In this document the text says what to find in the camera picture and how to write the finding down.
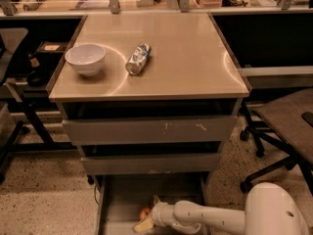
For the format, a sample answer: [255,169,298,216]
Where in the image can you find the crushed silver soda can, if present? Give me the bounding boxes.
[125,43,152,75]

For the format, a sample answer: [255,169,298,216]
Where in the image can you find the open bottom grey drawer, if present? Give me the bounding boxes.
[95,172,206,235]

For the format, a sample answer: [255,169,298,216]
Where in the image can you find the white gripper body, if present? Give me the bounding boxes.
[151,202,176,227]

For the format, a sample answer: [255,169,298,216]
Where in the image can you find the top grey drawer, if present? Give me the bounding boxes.
[63,116,237,145]

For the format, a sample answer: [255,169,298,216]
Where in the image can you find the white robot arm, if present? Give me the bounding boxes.
[134,182,309,235]

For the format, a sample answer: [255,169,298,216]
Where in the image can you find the black office chair right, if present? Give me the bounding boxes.
[240,88,313,195]

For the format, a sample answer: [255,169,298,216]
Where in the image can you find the red apple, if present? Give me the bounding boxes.
[139,208,151,219]

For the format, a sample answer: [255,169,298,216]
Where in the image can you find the dark bottle on shelf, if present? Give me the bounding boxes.
[26,54,49,86]

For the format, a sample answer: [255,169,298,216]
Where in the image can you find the grey drawer cabinet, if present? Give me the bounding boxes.
[45,12,252,235]

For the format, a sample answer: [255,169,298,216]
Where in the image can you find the white bowl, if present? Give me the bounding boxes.
[65,43,107,76]

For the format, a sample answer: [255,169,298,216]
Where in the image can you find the middle grey drawer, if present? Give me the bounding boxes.
[81,154,221,175]

